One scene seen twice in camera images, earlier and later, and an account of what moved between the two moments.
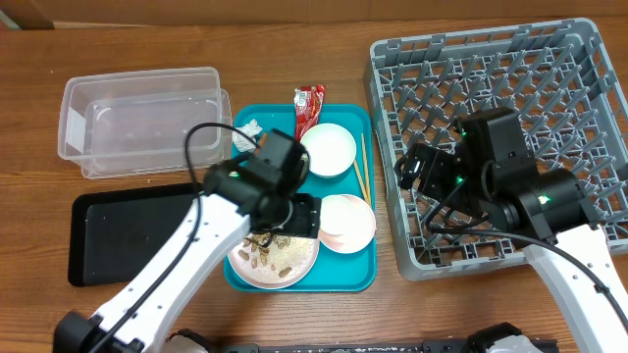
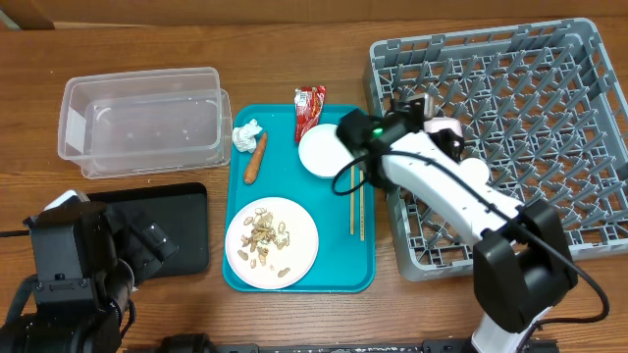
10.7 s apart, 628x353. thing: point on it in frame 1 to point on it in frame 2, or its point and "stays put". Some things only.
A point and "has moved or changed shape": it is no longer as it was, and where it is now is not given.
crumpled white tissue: x=240 y=141 stays put
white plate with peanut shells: x=272 y=261 stays put
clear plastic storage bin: x=145 y=123 stays put
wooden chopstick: x=366 y=170 to x=362 y=207
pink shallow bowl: x=357 y=239 to x=437 y=124
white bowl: x=331 y=149 stays put
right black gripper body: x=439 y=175 to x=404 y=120
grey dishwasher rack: x=568 y=108 stays put
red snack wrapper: x=308 y=103 stays put
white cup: x=338 y=214 has moved or changed shape
